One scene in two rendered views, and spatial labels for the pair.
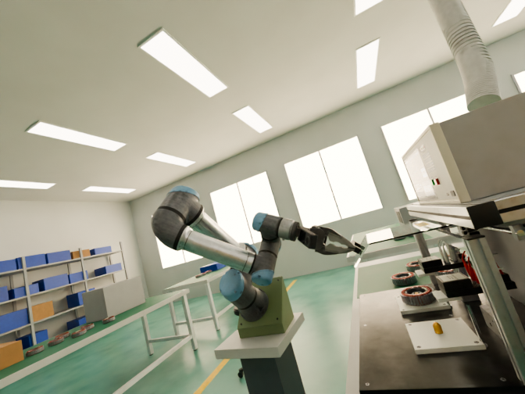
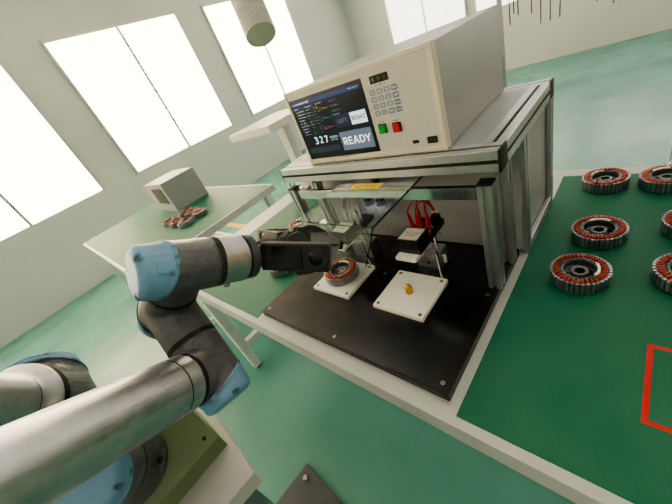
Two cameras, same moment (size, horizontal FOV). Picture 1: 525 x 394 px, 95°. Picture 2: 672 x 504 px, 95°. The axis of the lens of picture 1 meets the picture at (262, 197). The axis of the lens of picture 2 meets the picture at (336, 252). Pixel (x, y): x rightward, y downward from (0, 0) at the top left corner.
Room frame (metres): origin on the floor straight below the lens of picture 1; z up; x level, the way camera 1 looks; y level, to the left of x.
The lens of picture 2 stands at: (0.52, 0.24, 1.36)
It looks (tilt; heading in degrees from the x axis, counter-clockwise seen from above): 31 degrees down; 302
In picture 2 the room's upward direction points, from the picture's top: 24 degrees counter-clockwise
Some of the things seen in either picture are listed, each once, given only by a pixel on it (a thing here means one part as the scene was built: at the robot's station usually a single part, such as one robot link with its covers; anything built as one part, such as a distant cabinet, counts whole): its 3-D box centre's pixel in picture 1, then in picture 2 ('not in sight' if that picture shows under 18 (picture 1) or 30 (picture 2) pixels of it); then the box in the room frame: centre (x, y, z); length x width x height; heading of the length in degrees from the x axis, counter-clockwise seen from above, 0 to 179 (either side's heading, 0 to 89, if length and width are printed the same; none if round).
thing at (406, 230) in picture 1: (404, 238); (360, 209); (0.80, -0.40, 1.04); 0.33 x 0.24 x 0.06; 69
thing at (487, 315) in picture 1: (501, 320); (431, 254); (0.68, -0.50, 0.80); 0.07 x 0.05 x 0.06; 159
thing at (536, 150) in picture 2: not in sight; (534, 175); (0.40, -0.67, 0.91); 0.28 x 0.03 x 0.32; 69
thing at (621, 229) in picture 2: not in sight; (598, 231); (0.28, -0.57, 0.77); 0.11 x 0.11 x 0.04
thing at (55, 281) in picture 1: (51, 283); not in sight; (5.01, 4.71, 1.40); 0.42 x 0.42 x 0.23; 69
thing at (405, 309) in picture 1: (419, 302); (344, 277); (0.96, -0.45, 0.78); 0.15 x 0.15 x 0.01; 69
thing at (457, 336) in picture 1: (440, 334); (410, 293); (0.73, -0.37, 0.78); 0.15 x 0.15 x 0.01; 69
